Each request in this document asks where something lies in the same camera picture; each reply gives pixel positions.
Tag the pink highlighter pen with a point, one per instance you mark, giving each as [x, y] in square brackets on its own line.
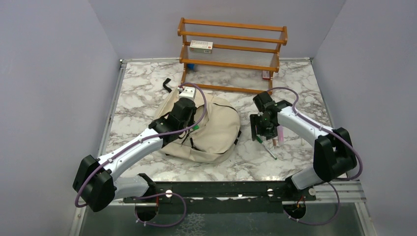
[280, 132]

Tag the orange wooden shelf rack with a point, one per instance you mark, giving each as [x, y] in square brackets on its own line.
[235, 45]

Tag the red white small box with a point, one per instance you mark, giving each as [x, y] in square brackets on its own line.
[266, 75]

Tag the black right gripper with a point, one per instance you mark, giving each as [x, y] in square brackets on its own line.
[255, 130]

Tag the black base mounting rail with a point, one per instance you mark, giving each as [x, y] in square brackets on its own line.
[216, 197]

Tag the grey green small box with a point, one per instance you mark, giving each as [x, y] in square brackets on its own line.
[203, 47]

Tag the cream canvas backpack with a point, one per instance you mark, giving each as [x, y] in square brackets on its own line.
[215, 134]

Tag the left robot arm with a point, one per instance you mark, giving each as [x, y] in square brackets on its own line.
[98, 181]

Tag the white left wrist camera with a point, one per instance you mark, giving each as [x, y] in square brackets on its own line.
[188, 93]

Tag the green marker pen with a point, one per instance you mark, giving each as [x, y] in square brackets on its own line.
[266, 148]

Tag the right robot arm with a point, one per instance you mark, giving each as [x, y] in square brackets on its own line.
[332, 154]

